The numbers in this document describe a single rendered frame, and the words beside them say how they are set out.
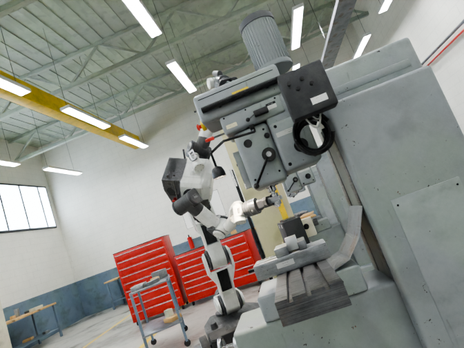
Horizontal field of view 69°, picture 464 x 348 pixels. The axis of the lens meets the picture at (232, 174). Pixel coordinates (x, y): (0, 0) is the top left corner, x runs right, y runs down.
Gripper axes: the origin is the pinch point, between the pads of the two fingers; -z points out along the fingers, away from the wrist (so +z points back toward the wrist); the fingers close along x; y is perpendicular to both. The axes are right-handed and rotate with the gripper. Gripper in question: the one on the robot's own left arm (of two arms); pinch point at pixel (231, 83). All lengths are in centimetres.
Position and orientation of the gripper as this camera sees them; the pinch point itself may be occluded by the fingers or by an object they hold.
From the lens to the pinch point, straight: 194.3
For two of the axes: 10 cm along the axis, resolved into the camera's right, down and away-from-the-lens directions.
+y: -1.8, -9.2, -3.6
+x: -9.1, 2.9, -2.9
